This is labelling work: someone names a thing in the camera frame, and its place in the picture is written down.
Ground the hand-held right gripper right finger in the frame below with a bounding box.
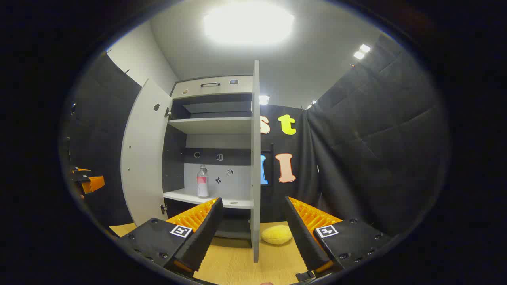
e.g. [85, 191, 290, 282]
[284, 196, 391, 277]

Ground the grey cabinet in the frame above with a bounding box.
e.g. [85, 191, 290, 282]
[162, 74, 256, 240]

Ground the large ceiling light panel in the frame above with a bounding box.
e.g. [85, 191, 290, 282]
[204, 2, 295, 45]

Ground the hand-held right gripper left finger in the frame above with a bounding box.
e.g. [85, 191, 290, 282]
[119, 197, 224, 277]

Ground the yellow plush toy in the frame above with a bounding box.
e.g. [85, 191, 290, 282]
[261, 224, 294, 245]

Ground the grey cabinet door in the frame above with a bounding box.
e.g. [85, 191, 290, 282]
[250, 60, 262, 264]
[121, 78, 174, 227]

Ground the clear bottle with pink label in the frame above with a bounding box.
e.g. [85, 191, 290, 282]
[197, 165, 210, 198]

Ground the black backdrop cloth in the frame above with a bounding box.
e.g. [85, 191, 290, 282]
[63, 34, 450, 238]

